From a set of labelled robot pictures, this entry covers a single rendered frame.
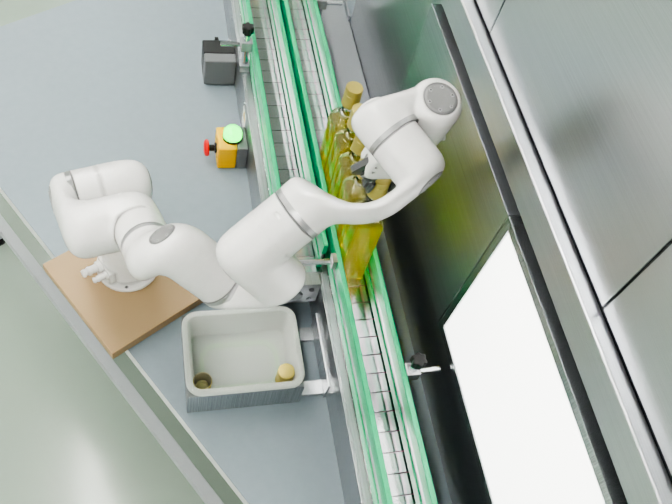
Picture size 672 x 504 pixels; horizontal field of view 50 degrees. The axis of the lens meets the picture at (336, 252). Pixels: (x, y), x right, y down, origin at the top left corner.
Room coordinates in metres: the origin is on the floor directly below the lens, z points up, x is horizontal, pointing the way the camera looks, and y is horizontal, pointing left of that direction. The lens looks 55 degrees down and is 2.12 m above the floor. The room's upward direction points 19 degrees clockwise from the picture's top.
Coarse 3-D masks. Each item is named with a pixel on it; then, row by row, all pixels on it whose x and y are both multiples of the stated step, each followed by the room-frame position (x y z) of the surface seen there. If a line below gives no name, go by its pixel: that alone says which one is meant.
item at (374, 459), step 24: (288, 24) 1.39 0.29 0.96; (312, 120) 1.11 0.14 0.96; (312, 144) 1.06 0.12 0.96; (336, 240) 0.83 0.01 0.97; (336, 288) 0.76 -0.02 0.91; (336, 312) 0.72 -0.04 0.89; (360, 360) 0.60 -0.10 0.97; (360, 384) 0.56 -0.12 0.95; (360, 408) 0.54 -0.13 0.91; (360, 432) 0.50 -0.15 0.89; (384, 480) 0.41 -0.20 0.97
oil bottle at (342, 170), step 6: (342, 156) 0.94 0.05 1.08; (348, 156) 0.94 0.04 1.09; (342, 162) 0.93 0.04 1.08; (348, 162) 0.92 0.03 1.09; (354, 162) 0.92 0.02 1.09; (336, 168) 0.94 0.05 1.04; (342, 168) 0.92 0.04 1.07; (348, 168) 0.91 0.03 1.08; (336, 174) 0.93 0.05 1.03; (342, 174) 0.91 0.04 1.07; (348, 174) 0.91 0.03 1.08; (336, 180) 0.93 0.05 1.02; (342, 180) 0.90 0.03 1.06; (330, 186) 0.95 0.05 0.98; (336, 186) 0.92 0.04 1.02; (330, 192) 0.94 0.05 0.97; (336, 192) 0.91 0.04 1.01
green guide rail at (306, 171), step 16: (272, 0) 1.48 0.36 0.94; (272, 16) 1.46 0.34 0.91; (288, 48) 1.31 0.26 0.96; (288, 64) 1.26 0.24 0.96; (288, 80) 1.23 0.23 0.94; (288, 96) 1.21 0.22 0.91; (288, 112) 1.19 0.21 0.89; (304, 128) 1.08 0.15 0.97; (304, 144) 1.04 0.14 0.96; (304, 160) 1.02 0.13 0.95; (304, 176) 1.00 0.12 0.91; (320, 240) 0.83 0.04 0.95; (320, 256) 0.82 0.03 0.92
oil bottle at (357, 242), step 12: (348, 228) 0.82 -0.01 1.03; (360, 228) 0.80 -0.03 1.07; (372, 228) 0.81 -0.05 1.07; (348, 240) 0.81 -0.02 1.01; (360, 240) 0.80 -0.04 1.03; (372, 240) 0.82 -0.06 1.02; (348, 252) 0.80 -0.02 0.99; (360, 252) 0.81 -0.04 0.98; (372, 252) 0.82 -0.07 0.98; (348, 264) 0.80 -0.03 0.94; (360, 264) 0.81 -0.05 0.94; (348, 276) 0.81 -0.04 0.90; (360, 276) 0.82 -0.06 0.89
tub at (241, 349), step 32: (192, 320) 0.63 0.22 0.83; (224, 320) 0.66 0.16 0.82; (256, 320) 0.69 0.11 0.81; (288, 320) 0.71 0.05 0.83; (192, 352) 0.60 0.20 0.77; (224, 352) 0.62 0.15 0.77; (256, 352) 0.64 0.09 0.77; (288, 352) 0.66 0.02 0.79; (192, 384) 0.51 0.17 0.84; (224, 384) 0.56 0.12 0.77; (256, 384) 0.55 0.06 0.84; (288, 384) 0.57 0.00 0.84
